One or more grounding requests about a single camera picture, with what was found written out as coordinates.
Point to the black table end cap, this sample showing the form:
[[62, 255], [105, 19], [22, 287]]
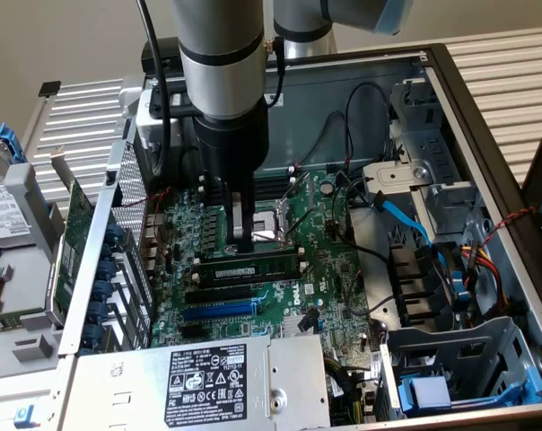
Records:
[[49, 88]]

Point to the green Dell motherboard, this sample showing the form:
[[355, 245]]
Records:
[[325, 269]]

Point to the metal CPU socket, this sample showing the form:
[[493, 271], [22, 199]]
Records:
[[271, 224]]

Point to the green graphics card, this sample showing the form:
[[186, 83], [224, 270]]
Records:
[[76, 233]]

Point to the blue card retainer clip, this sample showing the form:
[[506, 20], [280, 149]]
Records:
[[100, 310], [103, 289], [107, 268], [93, 335], [115, 233]]

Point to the long black expansion slot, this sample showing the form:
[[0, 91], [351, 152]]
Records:
[[217, 295]]

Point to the long blue expansion slot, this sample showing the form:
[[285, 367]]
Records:
[[217, 311]]

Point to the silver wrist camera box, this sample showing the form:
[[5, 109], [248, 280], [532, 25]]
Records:
[[145, 130]]

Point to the blue disk carrier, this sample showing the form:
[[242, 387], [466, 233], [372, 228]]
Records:
[[11, 143]]

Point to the thin metal locking lever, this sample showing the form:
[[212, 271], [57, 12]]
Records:
[[298, 185], [304, 223]]

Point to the black plastic box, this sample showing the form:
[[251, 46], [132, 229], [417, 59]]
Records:
[[168, 56]]

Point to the metal rear port block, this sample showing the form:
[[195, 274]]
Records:
[[154, 242]]

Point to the silver Toshiba hard disk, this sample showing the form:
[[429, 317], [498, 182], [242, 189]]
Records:
[[2, 211]]

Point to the black power supply label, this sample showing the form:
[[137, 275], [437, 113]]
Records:
[[206, 386]]

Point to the grey parts rack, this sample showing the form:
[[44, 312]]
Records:
[[24, 278]]

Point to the white case sticker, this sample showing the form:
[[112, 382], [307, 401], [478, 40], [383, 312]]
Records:
[[272, 102]]

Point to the blue disk tray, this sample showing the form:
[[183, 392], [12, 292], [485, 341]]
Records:
[[428, 393]]

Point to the short black expansion slot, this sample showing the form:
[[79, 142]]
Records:
[[192, 332]]

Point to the silver metal drive cage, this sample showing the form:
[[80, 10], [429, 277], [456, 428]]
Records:
[[432, 148]]

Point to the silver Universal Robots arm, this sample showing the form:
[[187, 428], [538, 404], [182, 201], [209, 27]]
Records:
[[221, 54]]

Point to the open black silver PC case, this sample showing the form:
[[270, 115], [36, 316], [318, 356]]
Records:
[[343, 134]]

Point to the silver chipset heatsink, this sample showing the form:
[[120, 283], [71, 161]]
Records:
[[288, 330]]

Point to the green RAM stick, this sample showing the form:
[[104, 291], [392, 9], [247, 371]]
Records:
[[2, 326], [235, 271]]

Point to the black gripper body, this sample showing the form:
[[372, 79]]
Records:
[[230, 143]]

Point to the silver power supply unit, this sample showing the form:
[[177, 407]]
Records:
[[118, 386]]

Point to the blue case release latch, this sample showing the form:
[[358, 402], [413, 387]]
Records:
[[26, 416]]

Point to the black fan shroud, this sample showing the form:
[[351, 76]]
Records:
[[414, 287]]

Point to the silver coin battery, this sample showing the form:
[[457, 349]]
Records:
[[327, 187]]

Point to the grey metal disk bay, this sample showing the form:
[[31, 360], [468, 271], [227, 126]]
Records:
[[437, 345]]

